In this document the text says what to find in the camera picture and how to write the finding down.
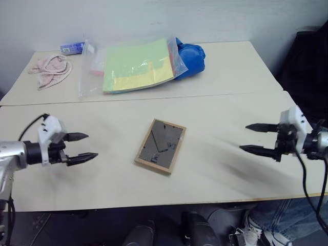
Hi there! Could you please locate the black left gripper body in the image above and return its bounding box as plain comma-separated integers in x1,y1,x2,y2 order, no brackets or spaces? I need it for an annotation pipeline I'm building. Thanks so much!
47,132,71,166

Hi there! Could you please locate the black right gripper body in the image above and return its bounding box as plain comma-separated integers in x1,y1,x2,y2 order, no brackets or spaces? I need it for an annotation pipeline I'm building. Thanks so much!
275,122,298,163

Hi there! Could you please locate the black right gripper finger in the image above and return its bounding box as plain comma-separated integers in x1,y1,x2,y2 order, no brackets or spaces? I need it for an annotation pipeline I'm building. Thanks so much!
245,123,279,133
239,145,278,160

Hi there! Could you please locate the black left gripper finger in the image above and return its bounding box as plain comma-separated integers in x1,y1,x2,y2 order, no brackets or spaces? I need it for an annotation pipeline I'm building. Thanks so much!
67,152,99,167
67,132,90,142

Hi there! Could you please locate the clear plastic zip bag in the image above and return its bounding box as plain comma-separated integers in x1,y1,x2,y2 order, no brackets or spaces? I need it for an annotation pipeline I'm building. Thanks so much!
77,32,190,98

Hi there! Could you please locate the blue jeans leg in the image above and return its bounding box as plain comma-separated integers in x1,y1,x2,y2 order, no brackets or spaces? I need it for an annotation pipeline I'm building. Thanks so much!
252,196,328,242

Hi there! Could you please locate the black chair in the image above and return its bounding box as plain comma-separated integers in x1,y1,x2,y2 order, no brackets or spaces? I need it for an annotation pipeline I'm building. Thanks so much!
277,19,328,124

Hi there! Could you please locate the pink towel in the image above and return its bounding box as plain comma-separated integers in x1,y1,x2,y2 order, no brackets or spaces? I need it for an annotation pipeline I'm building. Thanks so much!
27,54,74,91

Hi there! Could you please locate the pink packet in bag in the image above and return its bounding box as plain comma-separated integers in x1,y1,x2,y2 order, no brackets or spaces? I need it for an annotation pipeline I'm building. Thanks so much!
89,54,107,76

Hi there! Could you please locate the grey rounded shape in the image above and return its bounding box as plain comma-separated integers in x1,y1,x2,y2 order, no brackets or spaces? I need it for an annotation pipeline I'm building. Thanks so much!
206,207,247,233

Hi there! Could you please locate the white sneaker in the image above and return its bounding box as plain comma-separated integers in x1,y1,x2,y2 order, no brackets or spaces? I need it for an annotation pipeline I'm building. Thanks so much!
242,210,293,246

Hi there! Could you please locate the blue printed small box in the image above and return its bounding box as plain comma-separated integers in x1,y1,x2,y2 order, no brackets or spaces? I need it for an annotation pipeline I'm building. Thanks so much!
60,42,87,55

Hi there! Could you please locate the coloured paper stack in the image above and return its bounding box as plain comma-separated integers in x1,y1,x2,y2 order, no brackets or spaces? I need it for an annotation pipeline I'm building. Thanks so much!
102,38,175,95

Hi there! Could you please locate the dark rounded shape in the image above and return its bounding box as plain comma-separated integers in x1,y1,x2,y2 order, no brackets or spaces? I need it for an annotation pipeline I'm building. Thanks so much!
122,224,156,246
180,211,219,246

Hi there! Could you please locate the blue soft cloth bundle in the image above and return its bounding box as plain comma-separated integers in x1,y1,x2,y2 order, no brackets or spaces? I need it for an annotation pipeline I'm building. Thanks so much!
175,37,207,81

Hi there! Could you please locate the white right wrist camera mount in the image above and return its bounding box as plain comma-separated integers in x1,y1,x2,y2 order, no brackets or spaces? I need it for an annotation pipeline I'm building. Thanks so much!
279,105,314,155

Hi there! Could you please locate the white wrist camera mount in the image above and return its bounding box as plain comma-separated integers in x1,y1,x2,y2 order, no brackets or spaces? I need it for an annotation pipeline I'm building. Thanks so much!
37,115,68,167
279,105,314,155

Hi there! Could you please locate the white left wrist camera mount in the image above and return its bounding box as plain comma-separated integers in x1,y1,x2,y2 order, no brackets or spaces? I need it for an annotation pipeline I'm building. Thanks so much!
37,115,68,167

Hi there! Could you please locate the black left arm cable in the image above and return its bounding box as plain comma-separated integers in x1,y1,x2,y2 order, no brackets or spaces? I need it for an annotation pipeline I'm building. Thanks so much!
17,113,50,142

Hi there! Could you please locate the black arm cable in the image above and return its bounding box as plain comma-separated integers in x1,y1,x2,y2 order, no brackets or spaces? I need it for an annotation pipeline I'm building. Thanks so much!
292,146,328,233
17,113,50,142

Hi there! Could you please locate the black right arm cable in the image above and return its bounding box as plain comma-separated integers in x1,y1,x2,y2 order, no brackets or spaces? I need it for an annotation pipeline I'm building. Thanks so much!
292,146,328,233

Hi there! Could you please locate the wooden picture frame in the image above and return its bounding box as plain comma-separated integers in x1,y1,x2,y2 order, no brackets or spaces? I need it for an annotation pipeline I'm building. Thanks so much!
134,118,187,177

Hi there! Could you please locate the black hanging robot cable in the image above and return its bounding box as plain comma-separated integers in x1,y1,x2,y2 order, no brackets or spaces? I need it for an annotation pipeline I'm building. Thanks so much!
0,196,16,246

